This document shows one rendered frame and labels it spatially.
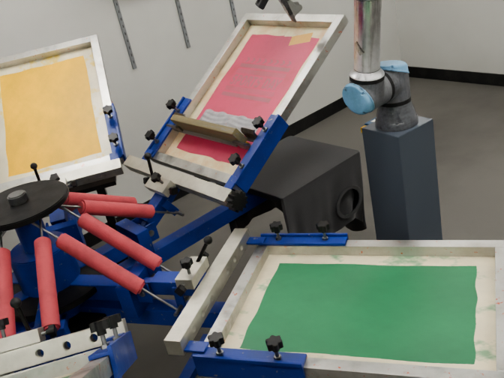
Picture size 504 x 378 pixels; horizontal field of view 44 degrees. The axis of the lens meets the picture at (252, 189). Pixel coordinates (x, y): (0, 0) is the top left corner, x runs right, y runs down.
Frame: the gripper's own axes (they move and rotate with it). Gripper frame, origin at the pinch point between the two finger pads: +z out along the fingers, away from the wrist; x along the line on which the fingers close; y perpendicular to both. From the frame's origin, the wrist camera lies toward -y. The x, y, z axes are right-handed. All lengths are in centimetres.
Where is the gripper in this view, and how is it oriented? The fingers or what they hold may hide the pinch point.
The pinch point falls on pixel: (292, 20)
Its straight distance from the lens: 248.4
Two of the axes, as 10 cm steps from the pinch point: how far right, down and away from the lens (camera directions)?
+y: 8.4, -5.3, -0.9
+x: -2.4, -5.3, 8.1
